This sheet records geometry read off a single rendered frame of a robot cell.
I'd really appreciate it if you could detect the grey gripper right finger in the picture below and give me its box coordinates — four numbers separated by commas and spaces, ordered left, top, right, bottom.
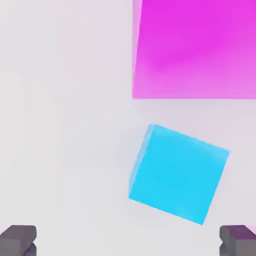
219, 224, 256, 256

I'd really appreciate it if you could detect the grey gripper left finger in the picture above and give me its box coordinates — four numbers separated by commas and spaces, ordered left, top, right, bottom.
0, 224, 38, 256

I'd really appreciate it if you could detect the small cyan cube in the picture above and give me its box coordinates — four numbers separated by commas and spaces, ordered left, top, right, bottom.
128, 123, 231, 226

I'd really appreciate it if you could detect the large magenta box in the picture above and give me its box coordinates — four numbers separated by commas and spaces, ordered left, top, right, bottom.
131, 0, 256, 100

